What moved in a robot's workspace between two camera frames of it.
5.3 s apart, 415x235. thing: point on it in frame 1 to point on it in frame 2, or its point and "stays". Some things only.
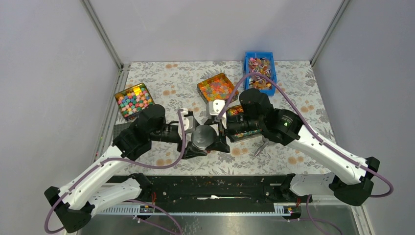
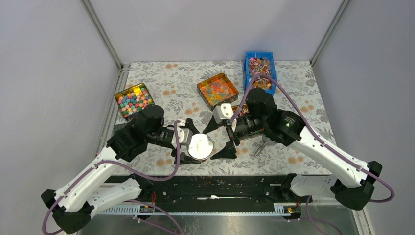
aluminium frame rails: (122, 71) stays
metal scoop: (266, 141) stays
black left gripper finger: (190, 151) to (185, 159)
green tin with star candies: (131, 101) stays
